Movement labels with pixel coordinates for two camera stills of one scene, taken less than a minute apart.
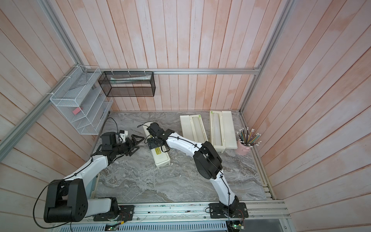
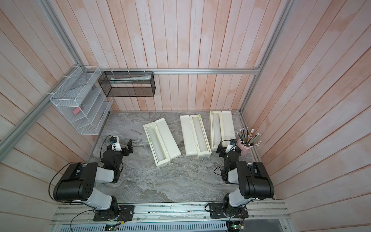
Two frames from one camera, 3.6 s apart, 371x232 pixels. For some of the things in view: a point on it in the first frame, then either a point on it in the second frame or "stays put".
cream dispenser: (193, 128) stays put
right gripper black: (150, 142) → (223, 149)
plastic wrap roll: (217, 129) stays put
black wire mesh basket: (128, 84) stays put
